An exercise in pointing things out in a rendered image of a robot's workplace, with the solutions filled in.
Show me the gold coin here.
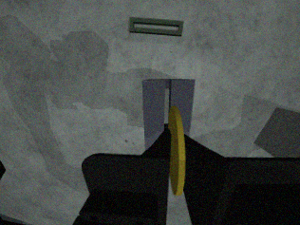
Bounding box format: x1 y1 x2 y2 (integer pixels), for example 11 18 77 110
168 106 186 196

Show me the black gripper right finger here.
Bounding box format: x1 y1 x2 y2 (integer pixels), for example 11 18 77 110
183 134 300 225

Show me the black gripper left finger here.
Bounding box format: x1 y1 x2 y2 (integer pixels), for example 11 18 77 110
82 128 171 225

